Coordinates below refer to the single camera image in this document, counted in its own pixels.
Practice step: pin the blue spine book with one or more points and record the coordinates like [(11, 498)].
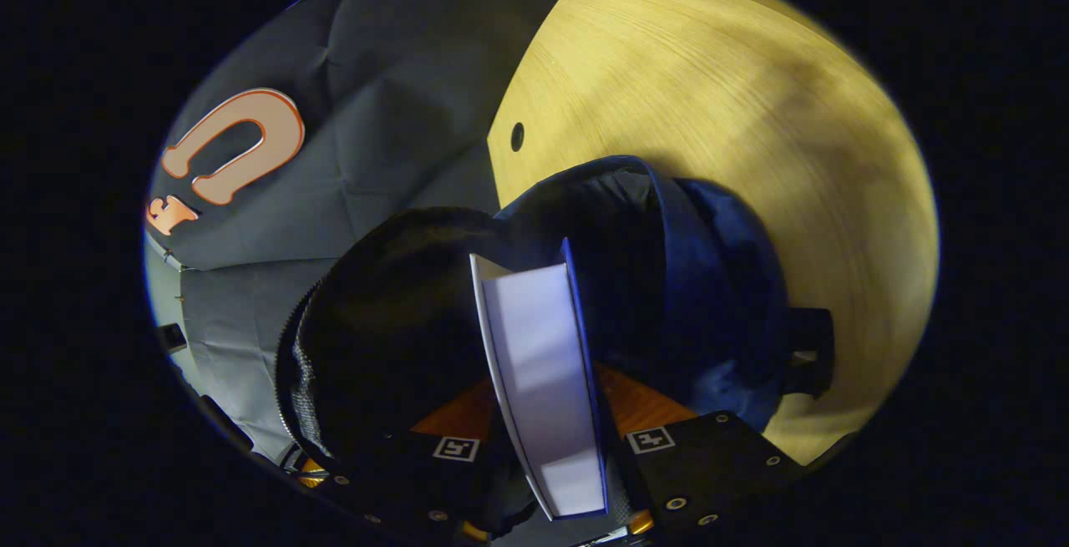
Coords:
[(543, 363)]

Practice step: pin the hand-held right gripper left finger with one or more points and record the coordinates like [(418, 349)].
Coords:
[(417, 480)]

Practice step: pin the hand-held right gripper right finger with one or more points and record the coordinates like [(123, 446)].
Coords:
[(701, 463)]

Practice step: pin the blue schoolbag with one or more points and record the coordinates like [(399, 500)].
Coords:
[(710, 280)]

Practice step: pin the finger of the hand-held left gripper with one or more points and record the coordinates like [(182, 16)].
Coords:
[(311, 472)]

